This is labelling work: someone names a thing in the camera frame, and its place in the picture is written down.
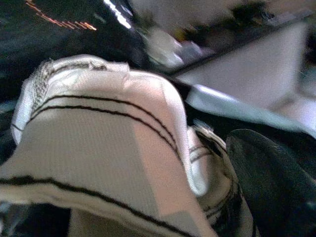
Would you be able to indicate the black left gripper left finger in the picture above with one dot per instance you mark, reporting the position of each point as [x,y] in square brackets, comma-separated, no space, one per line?
[42,222]

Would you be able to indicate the white garment with black stripes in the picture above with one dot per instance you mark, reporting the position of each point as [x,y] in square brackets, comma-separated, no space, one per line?
[98,148]

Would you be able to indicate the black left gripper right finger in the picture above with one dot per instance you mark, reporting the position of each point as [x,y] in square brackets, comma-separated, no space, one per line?
[276,187]

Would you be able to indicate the black washer with orange display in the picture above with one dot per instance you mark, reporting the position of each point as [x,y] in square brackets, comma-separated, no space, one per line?
[49,32]

